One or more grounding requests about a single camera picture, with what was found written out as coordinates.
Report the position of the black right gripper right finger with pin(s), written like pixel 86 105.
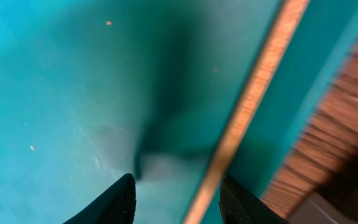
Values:
pixel 240 206

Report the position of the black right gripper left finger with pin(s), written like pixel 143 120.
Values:
pixel 116 205

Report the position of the wooden chopstick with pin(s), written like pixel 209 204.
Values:
pixel 275 44

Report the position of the grey dishwasher rack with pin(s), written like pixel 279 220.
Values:
pixel 318 210

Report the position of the teal serving tray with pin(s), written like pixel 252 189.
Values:
pixel 93 90

